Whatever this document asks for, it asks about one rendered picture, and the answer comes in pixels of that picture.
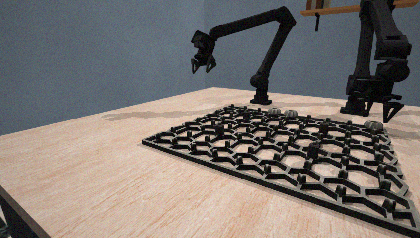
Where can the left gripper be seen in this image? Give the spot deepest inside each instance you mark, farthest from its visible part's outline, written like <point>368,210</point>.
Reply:
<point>371,98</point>

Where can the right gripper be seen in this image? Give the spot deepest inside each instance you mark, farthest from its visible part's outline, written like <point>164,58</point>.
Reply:
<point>203,59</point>

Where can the grey metal gear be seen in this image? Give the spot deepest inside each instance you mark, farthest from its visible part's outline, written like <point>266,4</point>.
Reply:
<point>274,111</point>
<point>291,113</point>
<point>371,124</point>

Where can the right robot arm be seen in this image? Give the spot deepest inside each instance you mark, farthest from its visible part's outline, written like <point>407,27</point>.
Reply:
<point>206,44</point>

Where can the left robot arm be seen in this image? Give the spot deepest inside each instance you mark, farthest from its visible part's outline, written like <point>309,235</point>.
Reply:
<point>391,46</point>

